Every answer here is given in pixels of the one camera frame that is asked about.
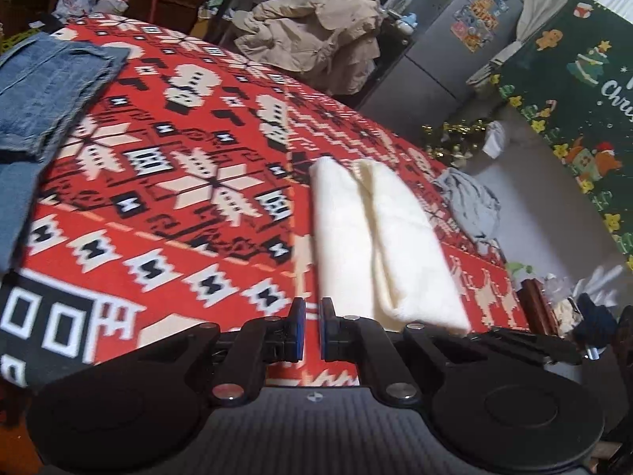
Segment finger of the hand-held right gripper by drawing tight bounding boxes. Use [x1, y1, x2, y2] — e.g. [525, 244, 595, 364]
[465, 331, 583, 366]

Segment navy clothing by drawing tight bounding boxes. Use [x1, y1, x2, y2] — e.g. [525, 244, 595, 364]
[576, 293, 618, 348]

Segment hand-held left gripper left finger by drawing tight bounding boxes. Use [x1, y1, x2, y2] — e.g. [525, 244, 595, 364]
[136, 298, 306, 407]

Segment blue jeans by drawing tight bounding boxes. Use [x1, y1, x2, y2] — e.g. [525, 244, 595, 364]
[0, 32, 132, 270]

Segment green festive wall hanging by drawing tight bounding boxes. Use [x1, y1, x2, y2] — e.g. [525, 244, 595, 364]
[497, 0, 633, 270]

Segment red patterned blanket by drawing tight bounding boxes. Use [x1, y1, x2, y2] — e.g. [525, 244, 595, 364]
[0, 12, 530, 391]

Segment silver refrigerator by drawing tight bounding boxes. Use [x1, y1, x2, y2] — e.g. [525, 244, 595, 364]
[358, 0, 525, 114]

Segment grey shirt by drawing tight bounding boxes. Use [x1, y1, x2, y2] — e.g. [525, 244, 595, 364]
[432, 167, 502, 258]

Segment beige jacket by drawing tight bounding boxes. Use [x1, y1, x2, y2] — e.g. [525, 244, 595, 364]
[233, 0, 384, 96]

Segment small tinsel tree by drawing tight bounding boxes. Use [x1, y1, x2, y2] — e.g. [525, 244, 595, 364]
[420, 119, 488, 166]

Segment plain whitish plastic bag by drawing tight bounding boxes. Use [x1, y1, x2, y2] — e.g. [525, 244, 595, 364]
[94, 0, 130, 17]

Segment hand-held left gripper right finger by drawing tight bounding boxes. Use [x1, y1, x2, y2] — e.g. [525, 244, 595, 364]
[319, 298, 495, 407]

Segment group of colourful fridge stickers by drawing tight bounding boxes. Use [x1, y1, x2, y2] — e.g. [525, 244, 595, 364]
[450, 0, 510, 53]

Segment brown wooden box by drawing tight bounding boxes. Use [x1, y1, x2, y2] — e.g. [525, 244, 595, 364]
[517, 277, 562, 338]

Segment white paper bag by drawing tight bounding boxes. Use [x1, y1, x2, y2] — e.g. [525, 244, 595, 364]
[482, 121, 508, 159]

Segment green plastic crate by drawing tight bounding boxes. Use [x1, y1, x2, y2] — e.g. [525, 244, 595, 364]
[0, 32, 40, 55]

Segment white knit vest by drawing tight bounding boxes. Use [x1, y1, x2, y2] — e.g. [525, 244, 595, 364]
[309, 156, 470, 334]

